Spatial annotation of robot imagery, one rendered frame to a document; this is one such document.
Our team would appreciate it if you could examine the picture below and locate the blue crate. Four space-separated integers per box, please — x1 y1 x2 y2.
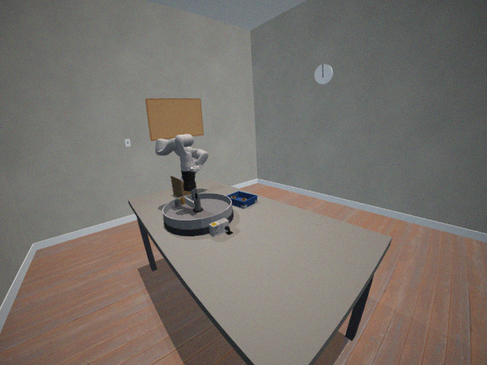
227 191 258 209

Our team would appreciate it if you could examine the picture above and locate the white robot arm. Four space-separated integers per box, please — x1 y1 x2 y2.
155 134 208 166

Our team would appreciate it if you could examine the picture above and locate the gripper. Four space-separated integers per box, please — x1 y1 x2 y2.
180 161 202 201

